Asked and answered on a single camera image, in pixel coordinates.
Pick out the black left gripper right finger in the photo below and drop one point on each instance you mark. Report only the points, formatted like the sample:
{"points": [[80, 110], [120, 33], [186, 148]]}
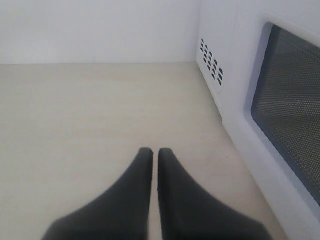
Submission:
{"points": [[189, 212]]}

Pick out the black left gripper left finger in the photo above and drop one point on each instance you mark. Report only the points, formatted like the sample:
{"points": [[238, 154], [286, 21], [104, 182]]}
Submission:
{"points": [[120, 213]]}

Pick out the white microwave door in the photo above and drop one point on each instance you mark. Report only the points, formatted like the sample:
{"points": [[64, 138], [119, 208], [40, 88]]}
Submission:
{"points": [[271, 106]]}

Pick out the white microwave oven body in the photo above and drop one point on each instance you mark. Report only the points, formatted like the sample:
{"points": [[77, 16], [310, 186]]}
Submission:
{"points": [[215, 50]]}

